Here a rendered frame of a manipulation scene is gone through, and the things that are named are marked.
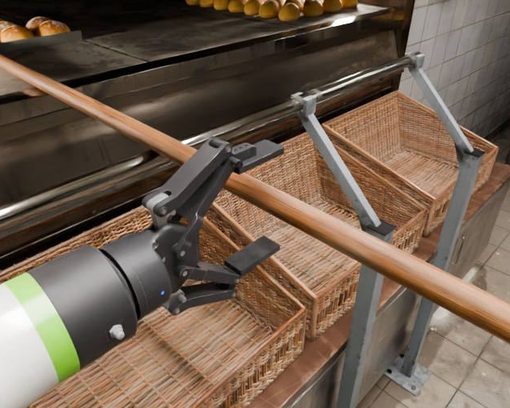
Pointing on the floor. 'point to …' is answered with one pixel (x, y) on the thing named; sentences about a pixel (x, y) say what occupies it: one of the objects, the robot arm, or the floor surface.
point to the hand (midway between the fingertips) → (266, 201)
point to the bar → (298, 104)
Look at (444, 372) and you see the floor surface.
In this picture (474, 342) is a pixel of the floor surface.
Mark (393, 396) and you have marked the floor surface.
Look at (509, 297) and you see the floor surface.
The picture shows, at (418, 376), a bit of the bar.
